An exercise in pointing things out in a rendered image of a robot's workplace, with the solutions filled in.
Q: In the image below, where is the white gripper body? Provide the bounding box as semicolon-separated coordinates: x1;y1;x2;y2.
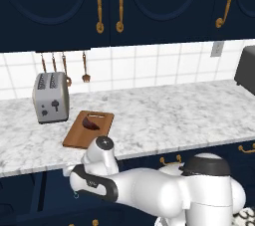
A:
63;165;76;176

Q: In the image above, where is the wooden cutting board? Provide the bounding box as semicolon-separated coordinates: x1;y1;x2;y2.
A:
62;110;116;150

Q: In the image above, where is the dark reddish-brown potato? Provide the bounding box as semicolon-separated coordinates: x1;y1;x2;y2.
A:
82;115;102;131

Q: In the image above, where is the dark blue lower cupboard door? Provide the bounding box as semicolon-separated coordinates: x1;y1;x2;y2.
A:
0;169;76;226

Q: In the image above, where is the dark blue cupboard door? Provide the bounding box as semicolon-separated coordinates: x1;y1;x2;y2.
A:
210;0;255;43
109;0;214;48
0;169;76;226
0;0;111;54

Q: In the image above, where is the silver two-slot toaster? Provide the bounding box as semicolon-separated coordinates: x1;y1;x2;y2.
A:
32;71;71;125

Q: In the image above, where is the dark blue drawer front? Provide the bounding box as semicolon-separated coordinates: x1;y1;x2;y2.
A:
212;139;255;188
117;150;213;173

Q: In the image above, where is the hanging wooden spatula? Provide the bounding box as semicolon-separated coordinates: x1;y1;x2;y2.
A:
81;51;92;84

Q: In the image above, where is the hanging wooden spoon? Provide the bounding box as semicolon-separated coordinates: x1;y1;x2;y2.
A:
61;51;73;88

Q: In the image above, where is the hanging wooden utensil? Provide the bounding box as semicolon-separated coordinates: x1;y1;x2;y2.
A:
51;52;58;73
40;53;48;74

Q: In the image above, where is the dark blue upper cupboard door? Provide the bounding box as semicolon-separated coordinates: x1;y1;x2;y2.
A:
210;0;255;43
109;0;214;48
0;0;111;54

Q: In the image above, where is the dark grey microwave oven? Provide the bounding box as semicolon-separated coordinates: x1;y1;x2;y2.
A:
233;45;255;97

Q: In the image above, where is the gold drawer handle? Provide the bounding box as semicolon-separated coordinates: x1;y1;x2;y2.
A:
158;153;183;167
237;142;255;155

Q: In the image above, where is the gold cupboard door handle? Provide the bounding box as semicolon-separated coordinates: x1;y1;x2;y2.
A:
93;0;105;35
214;0;236;30
115;0;126;34

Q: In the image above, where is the grey wall outlet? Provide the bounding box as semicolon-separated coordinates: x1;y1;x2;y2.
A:
210;40;225;59

